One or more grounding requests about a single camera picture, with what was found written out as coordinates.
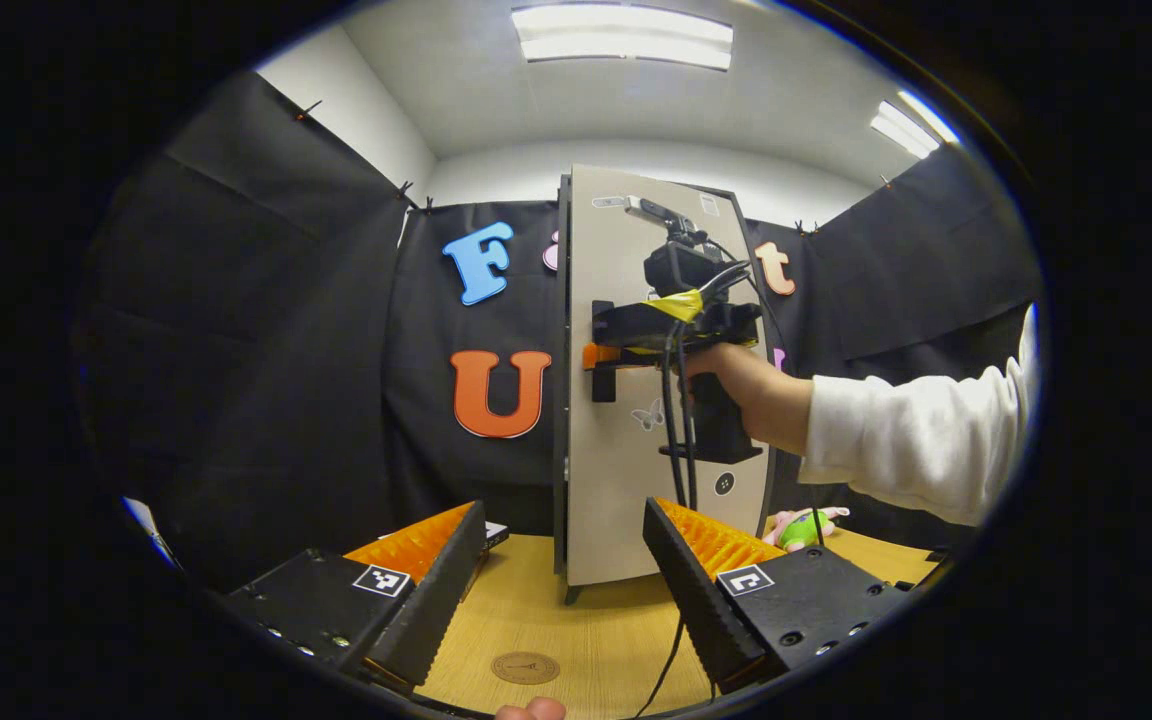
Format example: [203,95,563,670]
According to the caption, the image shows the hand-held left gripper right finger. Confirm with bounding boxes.
[641,497,912,696]

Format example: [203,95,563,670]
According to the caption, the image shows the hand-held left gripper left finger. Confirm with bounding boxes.
[226,500,489,691]

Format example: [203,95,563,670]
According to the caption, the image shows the black cabinet door handle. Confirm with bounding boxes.
[591,300,619,403]

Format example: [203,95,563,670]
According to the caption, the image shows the dark grey cabinet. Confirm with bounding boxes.
[551,172,780,606]

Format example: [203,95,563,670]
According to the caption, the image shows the round brown coaster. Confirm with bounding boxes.
[491,652,561,686]

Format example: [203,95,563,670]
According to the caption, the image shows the beige cabinet door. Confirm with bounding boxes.
[564,165,777,588]

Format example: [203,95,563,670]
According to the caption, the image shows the green pink plush toy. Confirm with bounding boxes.
[764,507,850,553]

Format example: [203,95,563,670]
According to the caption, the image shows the large ceiling light panel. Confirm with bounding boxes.
[511,5,734,71]

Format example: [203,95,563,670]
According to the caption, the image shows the small ceiling light panel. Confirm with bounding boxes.
[871,90,960,159]

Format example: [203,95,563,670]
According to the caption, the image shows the white paper sheet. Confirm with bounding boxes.
[121,497,182,571]

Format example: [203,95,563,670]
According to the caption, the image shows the black backdrop cloth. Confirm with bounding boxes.
[71,70,1042,591]

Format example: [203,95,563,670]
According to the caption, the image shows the black cable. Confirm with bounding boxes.
[634,325,687,719]
[678,262,752,701]

